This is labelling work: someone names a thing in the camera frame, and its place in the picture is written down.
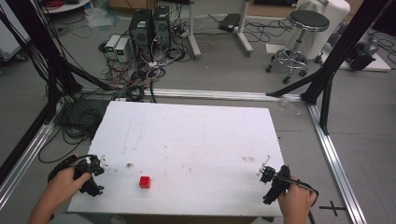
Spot white covered object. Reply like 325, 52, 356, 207
284, 0, 352, 61

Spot black frame strut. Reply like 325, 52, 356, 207
265, 0, 393, 136
0, 0, 120, 185

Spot white table leg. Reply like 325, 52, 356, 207
186, 0, 203, 61
233, 0, 255, 58

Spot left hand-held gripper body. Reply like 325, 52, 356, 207
73, 154, 106, 198

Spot round white table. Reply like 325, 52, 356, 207
39, 0, 93, 15

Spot tangle of floor cables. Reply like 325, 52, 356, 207
36, 3, 194, 164

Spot red coiled cable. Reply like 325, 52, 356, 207
41, 0, 65, 9

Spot white power supply unit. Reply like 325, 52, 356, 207
114, 37, 131, 63
105, 34, 121, 60

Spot flat black box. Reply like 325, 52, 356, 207
218, 12, 242, 33

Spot person's left hand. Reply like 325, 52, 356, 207
46, 153, 93, 205

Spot person's right hand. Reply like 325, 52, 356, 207
277, 183, 318, 224

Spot black round stool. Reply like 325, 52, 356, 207
265, 9, 331, 85

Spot small black computer tower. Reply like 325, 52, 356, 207
152, 5, 172, 49

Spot black device on board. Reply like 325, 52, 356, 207
346, 41, 380, 72

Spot flat white board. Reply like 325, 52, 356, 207
320, 46, 392, 73

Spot clear plastic bag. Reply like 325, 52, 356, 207
84, 7, 120, 30

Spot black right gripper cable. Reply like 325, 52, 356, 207
274, 176, 319, 224

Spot aluminium floor rail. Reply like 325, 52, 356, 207
78, 87, 304, 103
0, 121, 56, 210
306, 103, 369, 224

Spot red cube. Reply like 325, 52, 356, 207
139, 175, 152, 189

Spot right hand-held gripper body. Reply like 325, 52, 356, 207
260, 164, 292, 205

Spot large black computer tower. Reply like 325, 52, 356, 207
128, 8, 154, 63

